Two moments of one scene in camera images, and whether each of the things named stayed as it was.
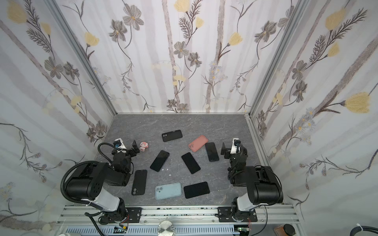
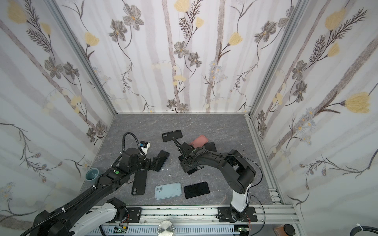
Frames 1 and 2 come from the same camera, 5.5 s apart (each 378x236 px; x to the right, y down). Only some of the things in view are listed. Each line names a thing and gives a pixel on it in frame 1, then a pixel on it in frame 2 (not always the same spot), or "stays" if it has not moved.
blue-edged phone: x=161 y=158 stays
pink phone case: x=198 y=143 stays
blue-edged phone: x=211 y=151 stays
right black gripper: x=227 y=150 → x=188 y=158
